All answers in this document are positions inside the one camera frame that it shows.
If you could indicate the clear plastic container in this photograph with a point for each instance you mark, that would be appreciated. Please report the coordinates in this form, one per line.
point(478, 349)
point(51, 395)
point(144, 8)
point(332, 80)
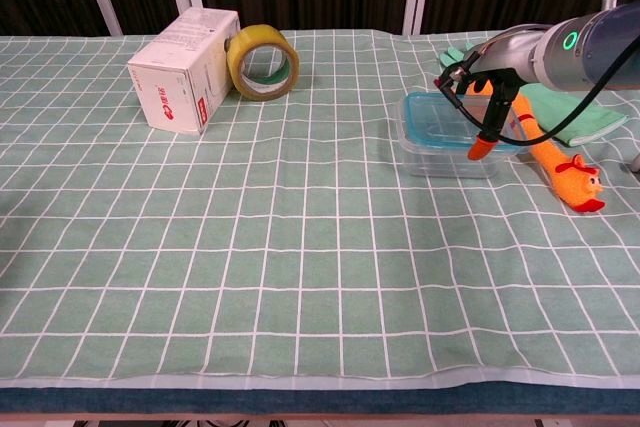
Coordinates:
point(440, 162)

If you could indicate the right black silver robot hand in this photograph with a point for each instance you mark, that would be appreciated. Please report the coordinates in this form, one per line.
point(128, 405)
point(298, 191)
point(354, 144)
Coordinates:
point(515, 57)

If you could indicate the dark blue table underlay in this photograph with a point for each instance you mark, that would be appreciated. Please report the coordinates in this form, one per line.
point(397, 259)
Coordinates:
point(300, 401)

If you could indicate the blue plastic lid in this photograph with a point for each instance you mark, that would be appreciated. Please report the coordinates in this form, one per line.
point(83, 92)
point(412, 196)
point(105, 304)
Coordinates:
point(435, 119)

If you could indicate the green rubber glove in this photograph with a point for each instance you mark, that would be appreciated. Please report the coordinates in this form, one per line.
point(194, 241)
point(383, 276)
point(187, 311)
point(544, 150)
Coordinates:
point(565, 112)

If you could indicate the yellow packing tape roll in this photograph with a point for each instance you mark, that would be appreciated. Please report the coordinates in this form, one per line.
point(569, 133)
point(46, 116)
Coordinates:
point(240, 54)

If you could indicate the orange rubber chicken toy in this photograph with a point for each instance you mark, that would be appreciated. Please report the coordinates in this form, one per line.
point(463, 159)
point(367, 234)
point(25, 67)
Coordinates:
point(565, 172)

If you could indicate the white cardboard box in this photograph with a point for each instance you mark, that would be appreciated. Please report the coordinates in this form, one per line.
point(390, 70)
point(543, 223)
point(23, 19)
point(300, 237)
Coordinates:
point(170, 97)

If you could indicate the green checkered tablecloth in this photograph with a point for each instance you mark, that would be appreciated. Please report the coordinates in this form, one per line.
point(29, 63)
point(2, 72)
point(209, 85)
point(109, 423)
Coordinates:
point(300, 247)

